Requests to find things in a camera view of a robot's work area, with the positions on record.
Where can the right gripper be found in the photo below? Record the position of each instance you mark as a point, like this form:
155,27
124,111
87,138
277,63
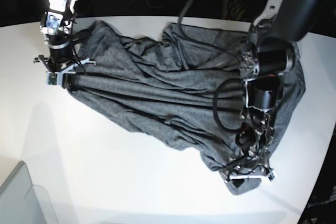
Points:
69,67

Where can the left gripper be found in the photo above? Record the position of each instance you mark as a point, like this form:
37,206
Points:
246,168

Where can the grey t-shirt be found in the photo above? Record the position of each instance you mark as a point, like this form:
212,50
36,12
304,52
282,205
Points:
182,90

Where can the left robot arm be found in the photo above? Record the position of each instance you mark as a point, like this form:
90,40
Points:
267,57

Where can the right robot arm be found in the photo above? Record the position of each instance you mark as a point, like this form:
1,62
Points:
56,27

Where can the translucent grey tray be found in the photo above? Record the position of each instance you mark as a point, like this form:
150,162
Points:
24,202

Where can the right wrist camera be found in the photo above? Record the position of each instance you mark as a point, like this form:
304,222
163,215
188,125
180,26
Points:
55,78

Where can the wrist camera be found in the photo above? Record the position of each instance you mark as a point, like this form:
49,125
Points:
269,178
55,78

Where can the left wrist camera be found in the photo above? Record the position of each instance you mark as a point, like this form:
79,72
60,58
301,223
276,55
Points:
269,178

